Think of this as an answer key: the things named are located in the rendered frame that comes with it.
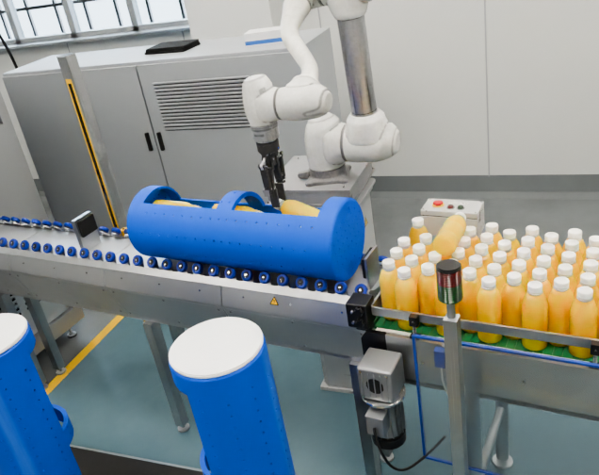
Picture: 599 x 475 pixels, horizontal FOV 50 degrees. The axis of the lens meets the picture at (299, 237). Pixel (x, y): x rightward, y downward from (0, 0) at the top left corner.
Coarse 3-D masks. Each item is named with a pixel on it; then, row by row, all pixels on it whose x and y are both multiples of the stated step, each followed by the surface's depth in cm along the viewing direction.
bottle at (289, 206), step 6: (282, 204) 221; (288, 204) 219; (294, 204) 218; (300, 204) 219; (282, 210) 220; (288, 210) 218; (294, 210) 218; (300, 210) 217; (306, 210) 217; (312, 210) 217; (318, 210) 217; (312, 216) 216
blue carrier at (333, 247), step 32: (160, 192) 260; (128, 224) 245; (160, 224) 238; (192, 224) 231; (224, 224) 224; (256, 224) 218; (288, 224) 213; (320, 224) 207; (352, 224) 219; (160, 256) 250; (192, 256) 238; (224, 256) 229; (256, 256) 221; (288, 256) 214; (320, 256) 208; (352, 256) 221
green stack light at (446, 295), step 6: (438, 288) 163; (444, 288) 161; (450, 288) 161; (456, 288) 161; (438, 294) 164; (444, 294) 162; (450, 294) 162; (456, 294) 162; (462, 294) 164; (444, 300) 163; (450, 300) 162; (456, 300) 162
